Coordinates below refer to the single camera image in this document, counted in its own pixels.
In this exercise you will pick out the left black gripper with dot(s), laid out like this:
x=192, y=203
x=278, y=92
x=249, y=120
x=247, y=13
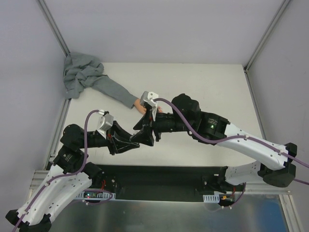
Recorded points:
x=111, y=141

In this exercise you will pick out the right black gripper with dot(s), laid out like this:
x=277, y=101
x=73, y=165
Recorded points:
x=154, y=126

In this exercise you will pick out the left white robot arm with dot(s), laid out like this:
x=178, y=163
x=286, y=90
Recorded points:
x=69, y=175

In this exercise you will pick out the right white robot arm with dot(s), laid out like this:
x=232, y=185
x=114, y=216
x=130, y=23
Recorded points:
x=273, y=163

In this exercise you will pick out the mannequin hand with nails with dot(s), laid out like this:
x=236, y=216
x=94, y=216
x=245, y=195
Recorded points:
x=139, y=107

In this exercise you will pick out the grey shirt with sleeve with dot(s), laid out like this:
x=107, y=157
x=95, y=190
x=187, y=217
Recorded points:
x=82, y=71

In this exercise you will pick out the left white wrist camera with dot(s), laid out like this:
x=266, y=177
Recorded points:
x=105, y=122

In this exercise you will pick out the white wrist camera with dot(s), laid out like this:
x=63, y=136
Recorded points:
x=105, y=122
x=148, y=98

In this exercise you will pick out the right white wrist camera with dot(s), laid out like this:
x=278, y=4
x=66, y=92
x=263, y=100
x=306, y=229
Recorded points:
x=148, y=98

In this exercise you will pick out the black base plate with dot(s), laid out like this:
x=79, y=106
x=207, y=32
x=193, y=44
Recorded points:
x=189, y=184

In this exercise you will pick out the left white cable duct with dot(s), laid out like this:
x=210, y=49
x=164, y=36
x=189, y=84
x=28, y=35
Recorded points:
x=95, y=195

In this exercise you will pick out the white cable duct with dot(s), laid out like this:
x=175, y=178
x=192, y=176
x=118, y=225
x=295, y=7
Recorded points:
x=95, y=195
x=215, y=198

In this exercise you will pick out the right white cable duct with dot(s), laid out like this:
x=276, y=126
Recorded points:
x=215, y=198

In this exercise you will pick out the left aluminium frame post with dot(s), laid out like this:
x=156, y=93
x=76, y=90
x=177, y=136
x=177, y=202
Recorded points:
x=53, y=26

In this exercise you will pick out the aluminium frame post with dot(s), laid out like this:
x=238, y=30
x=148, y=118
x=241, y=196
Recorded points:
x=53, y=26
x=268, y=32

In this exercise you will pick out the right aluminium frame post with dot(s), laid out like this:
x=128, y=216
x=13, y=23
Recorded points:
x=268, y=32

